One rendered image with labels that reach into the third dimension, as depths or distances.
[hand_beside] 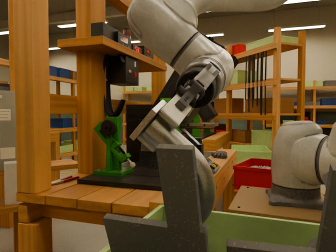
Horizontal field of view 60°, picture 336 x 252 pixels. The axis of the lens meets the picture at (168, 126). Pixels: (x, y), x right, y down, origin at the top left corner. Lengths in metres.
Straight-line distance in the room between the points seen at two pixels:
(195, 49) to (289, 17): 10.35
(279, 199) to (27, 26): 1.08
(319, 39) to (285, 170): 9.95
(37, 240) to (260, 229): 0.88
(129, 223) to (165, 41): 0.40
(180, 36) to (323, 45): 10.26
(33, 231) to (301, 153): 1.00
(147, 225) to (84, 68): 1.21
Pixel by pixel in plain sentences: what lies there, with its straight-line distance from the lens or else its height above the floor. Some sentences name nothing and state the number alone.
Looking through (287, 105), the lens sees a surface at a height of 1.30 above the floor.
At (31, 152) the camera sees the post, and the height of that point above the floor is 1.04.
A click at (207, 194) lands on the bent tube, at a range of 0.40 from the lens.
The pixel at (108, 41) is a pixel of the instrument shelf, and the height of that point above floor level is 1.52.
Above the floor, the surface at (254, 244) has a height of 1.03.
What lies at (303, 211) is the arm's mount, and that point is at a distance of 1.01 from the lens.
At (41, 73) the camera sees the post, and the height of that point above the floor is 1.34.
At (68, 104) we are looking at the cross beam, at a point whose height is 1.23.
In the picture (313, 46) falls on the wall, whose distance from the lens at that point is 10.81.
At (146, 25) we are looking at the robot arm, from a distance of 0.67.
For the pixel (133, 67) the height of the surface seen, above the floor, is 1.45.
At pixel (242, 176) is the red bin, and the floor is 0.87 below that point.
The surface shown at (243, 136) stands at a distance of 4.66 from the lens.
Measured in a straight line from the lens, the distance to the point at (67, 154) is 7.26.
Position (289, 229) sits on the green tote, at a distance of 0.70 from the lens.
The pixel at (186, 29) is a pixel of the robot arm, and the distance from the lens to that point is 0.67.
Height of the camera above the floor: 1.19
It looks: 2 degrees down
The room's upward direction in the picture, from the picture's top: straight up
